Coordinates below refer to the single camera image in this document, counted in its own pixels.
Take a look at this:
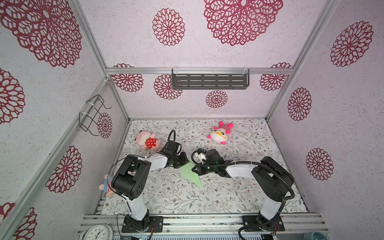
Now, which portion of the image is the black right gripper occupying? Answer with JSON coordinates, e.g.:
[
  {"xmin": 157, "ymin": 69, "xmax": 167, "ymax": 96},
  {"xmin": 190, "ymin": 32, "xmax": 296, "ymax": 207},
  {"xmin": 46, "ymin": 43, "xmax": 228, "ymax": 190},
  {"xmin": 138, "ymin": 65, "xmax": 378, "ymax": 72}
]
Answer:
[{"xmin": 190, "ymin": 162, "xmax": 218, "ymax": 176}]

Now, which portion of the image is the light green paper sheet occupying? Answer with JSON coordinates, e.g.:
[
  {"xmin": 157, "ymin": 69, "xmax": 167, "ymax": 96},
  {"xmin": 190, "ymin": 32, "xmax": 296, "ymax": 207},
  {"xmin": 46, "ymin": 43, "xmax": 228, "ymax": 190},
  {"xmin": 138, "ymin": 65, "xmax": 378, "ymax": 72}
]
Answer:
[{"xmin": 181, "ymin": 162, "xmax": 202, "ymax": 187}]

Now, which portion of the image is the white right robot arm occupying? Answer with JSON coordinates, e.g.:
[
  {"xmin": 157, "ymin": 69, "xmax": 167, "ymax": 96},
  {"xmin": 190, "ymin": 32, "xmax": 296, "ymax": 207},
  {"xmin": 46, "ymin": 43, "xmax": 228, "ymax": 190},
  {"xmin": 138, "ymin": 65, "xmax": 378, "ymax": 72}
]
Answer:
[{"xmin": 192, "ymin": 156, "xmax": 296, "ymax": 223}]

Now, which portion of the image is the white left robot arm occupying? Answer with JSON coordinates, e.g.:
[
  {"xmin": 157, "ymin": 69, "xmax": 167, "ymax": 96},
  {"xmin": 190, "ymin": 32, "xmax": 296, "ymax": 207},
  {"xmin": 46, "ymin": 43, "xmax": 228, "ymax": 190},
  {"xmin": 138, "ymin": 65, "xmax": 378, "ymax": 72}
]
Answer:
[{"xmin": 111, "ymin": 152, "xmax": 189, "ymax": 222}]

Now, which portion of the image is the white pink owl plush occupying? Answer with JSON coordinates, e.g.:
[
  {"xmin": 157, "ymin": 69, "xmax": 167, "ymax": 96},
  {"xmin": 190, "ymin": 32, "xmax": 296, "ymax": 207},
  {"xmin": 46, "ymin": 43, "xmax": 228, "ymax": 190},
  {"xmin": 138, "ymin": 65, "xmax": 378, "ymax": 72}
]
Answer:
[{"xmin": 207, "ymin": 121, "xmax": 234, "ymax": 145}]

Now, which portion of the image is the pink plush red dotted dress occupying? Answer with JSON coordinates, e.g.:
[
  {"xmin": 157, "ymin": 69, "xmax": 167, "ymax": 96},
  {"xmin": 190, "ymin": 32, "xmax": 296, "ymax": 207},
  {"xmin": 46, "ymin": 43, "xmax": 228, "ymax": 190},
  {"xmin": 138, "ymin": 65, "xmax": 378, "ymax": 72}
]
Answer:
[{"xmin": 136, "ymin": 131, "xmax": 162, "ymax": 152}]

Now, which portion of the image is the striped hat doll plush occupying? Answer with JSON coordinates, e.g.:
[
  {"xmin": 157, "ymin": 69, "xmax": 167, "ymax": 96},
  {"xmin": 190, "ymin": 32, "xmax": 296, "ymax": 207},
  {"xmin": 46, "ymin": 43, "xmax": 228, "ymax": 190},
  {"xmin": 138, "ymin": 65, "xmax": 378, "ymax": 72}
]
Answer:
[{"xmin": 99, "ymin": 174, "xmax": 115, "ymax": 198}]

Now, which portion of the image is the white analog clock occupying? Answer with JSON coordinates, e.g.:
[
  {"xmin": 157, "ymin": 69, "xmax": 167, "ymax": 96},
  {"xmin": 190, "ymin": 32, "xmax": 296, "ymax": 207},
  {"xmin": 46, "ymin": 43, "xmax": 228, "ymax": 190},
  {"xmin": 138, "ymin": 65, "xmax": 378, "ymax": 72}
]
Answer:
[{"xmin": 78, "ymin": 222, "xmax": 114, "ymax": 240}]

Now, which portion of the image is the teal cup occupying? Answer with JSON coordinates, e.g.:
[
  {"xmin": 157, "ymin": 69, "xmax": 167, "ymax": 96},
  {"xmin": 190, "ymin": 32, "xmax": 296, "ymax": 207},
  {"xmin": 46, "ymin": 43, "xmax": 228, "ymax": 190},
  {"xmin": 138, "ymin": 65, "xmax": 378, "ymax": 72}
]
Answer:
[{"xmin": 303, "ymin": 232, "xmax": 329, "ymax": 240}]

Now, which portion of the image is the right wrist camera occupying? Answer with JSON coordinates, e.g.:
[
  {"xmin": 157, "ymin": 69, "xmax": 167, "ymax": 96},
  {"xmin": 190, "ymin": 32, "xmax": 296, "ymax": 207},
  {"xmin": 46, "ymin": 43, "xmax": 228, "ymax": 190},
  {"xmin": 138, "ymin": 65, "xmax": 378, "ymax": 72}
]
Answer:
[{"xmin": 195, "ymin": 149, "xmax": 225, "ymax": 165}]

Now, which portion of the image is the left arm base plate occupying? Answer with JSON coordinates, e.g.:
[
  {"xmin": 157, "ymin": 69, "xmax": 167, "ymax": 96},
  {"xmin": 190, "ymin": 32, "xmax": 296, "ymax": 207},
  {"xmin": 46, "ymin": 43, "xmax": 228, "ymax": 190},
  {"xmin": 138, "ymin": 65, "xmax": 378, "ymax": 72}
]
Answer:
[{"xmin": 122, "ymin": 216, "xmax": 164, "ymax": 233}]

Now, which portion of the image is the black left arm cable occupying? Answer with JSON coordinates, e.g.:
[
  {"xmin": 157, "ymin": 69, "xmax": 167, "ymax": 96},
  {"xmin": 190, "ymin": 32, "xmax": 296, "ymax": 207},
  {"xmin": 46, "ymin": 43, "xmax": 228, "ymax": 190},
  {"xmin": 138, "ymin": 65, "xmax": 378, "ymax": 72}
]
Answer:
[{"xmin": 107, "ymin": 129, "xmax": 177, "ymax": 240}]

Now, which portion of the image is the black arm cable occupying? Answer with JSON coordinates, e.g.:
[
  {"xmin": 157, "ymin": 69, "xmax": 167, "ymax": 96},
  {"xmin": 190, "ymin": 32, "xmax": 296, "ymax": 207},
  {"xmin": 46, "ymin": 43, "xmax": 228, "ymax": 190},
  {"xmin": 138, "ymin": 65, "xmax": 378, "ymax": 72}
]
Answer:
[
  {"xmin": 191, "ymin": 149, "xmax": 296, "ymax": 240},
  {"xmin": 107, "ymin": 129, "xmax": 177, "ymax": 240}
]

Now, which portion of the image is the grey wall shelf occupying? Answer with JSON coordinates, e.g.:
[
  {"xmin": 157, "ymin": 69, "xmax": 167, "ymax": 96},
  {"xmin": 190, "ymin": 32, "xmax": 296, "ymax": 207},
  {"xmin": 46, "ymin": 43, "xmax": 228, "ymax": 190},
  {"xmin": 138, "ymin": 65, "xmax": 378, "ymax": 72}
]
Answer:
[{"xmin": 171, "ymin": 69, "xmax": 250, "ymax": 90}]

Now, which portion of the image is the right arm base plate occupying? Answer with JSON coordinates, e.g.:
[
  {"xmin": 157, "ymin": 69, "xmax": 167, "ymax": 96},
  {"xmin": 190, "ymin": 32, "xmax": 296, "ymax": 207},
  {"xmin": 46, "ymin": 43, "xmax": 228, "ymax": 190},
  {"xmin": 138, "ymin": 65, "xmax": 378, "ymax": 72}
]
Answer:
[{"xmin": 242, "ymin": 214, "xmax": 285, "ymax": 232}]

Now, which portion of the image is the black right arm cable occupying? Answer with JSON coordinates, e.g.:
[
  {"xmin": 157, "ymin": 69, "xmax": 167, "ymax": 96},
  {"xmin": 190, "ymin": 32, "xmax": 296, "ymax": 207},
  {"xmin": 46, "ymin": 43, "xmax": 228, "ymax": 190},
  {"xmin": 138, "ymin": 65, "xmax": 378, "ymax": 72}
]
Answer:
[{"xmin": 191, "ymin": 149, "xmax": 296, "ymax": 240}]

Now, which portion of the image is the black wire wall rack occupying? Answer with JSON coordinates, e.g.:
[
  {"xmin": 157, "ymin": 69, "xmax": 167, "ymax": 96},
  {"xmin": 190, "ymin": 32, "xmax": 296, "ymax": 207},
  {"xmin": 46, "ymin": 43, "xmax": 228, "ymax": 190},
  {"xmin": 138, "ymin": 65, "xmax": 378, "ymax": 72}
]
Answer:
[{"xmin": 79, "ymin": 95, "xmax": 113, "ymax": 139}]

